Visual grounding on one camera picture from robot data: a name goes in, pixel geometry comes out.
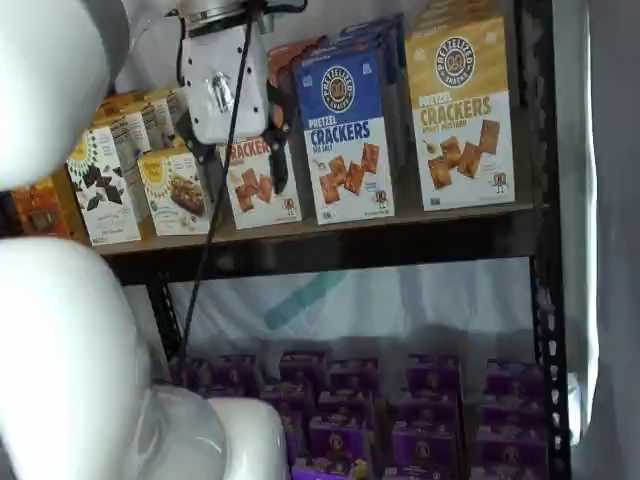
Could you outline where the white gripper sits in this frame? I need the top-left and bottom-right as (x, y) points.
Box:
(174, 22), (292, 207)

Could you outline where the yellow white pretzel crackers box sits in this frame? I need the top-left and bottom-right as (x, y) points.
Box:
(403, 16), (517, 212)
(411, 0), (505, 32)

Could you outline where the orange white pretzel crackers box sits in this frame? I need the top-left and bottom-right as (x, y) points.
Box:
(219, 42), (305, 231)

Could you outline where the Simple Mills almond bar box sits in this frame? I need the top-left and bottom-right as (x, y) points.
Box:
(136, 146), (212, 237)

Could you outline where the Simple Mills sweet thins box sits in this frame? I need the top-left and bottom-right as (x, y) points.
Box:
(119, 88), (189, 139)
(99, 96), (174, 151)
(65, 123), (143, 247)
(92, 110), (153, 157)

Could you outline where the blue white pretzel crackers box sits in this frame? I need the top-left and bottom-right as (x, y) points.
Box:
(292, 46), (397, 227)
(302, 33), (402, 162)
(338, 11), (408, 101)

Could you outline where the black metal shelf rack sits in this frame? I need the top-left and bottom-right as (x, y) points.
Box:
(97, 0), (574, 480)

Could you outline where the wooden shelf board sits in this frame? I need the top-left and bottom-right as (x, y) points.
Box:
(92, 199), (550, 257)

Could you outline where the amber yellow snack box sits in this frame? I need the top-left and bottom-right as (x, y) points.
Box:
(49, 167), (93, 247)

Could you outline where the rust orange snack box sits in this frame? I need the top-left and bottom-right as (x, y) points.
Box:
(8, 176), (72, 241)

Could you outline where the purple and teal Annie's box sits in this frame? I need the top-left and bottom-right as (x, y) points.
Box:
(474, 462), (550, 480)

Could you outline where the black cable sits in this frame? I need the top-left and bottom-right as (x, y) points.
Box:
(174, 0), (309, 371)

